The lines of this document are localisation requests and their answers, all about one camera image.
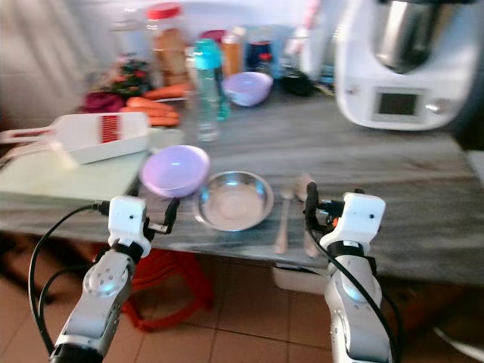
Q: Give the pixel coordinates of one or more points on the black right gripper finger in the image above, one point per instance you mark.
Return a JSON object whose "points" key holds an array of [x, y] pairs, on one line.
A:
{"points": [[311, 204]]}

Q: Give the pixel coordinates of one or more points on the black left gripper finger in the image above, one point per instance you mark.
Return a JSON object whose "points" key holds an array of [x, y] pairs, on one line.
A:
{"points": [[172, 215]]}

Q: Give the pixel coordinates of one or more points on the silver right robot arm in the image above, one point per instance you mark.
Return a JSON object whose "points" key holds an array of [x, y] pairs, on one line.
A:
{"points": [[344, 318]]}

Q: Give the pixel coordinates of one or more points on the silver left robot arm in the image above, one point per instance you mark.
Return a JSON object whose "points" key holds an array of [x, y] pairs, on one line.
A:
{"points": [[98, 291]]}

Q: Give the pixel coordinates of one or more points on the small metal spoon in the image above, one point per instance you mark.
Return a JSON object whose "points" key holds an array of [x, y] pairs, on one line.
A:
{"points": [[284, 219]]}

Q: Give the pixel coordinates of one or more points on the red stool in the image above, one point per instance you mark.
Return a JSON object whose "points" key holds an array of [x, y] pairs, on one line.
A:
{"points": [[174, 265]]}

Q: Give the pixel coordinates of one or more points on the large purple bowl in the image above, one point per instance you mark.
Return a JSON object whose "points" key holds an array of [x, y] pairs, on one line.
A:
{"points": [[174, 170]]}

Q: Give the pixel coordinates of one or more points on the stainless steel plate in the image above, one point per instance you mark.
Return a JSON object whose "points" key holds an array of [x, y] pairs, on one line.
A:
{"points": [[234, 201]]}

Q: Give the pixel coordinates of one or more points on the small clear plastic container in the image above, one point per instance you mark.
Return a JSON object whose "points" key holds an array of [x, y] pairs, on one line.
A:
{"points": [[168, 139]]}

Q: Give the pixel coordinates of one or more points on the white plastic tub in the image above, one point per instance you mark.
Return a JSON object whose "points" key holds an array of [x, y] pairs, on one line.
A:
{"points": [[295, 280]]}

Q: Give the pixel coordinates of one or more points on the clear drinking glass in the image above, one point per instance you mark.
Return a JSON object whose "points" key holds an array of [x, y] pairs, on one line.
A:
{"points": [[207, 121]]}

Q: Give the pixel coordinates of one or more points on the pale green cutting board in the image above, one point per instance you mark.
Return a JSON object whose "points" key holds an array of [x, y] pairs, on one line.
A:
{"points": [[68, 180]]}

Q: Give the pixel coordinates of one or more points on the white mandoline slicer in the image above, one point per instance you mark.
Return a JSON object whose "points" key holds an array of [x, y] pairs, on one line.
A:
{"points": [[98, 136]]}

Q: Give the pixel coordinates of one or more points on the black pouch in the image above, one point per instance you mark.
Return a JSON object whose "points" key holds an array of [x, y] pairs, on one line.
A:
{"points": [[296, 83]]}

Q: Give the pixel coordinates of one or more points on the dark purple vegetable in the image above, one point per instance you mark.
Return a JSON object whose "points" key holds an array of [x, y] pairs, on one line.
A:
{"points": [[103, 103]]}

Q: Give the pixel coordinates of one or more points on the small purple bowl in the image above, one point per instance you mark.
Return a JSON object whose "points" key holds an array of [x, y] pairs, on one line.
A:
{"points": [[246, 89]]}

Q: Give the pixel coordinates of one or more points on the bag of vegetables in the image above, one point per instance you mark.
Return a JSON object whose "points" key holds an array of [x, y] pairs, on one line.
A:
{"points": [[130, 78]]}

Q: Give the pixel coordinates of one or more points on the small red-capped bottle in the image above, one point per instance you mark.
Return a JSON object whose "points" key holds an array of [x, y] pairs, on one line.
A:
{"points": [[265, 64]]}

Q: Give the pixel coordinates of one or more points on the white food processor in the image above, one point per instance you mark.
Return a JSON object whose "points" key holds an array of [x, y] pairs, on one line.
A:
{"points": [[401, 76]]}

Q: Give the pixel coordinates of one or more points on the teal water bottle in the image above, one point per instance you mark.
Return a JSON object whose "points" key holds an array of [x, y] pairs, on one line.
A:
{"points": [[207, 60]]}

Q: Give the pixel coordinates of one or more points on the red-lidded clear jar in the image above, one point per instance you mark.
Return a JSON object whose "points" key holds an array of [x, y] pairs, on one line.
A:
{"points": [[166, 49]]}

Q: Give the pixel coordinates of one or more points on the red striped plastic bag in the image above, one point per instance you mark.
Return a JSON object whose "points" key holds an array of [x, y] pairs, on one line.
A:
{"points": [[310, 38]]}

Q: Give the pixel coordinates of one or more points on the orange bottle white cap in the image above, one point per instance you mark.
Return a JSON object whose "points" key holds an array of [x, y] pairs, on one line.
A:
{"points": [[233, 53]]}

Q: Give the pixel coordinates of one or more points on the pink-lidded container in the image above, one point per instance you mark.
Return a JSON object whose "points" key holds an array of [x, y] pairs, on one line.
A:
{"points": [[212, 35]]}

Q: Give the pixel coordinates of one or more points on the clear glass jar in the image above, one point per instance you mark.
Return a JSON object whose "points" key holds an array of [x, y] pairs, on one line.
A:
{"points": [[130, 34]]}

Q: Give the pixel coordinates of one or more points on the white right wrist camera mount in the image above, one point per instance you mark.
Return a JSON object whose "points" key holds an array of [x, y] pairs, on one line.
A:
{"points": [[359, 215]]}

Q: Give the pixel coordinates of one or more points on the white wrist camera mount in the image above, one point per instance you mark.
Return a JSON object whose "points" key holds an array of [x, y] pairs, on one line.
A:
{"points": [[359, 215], [127, 219]]}

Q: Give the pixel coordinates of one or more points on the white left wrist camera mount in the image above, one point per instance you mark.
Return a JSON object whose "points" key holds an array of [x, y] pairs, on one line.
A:
{"points": [[127, 219]]}

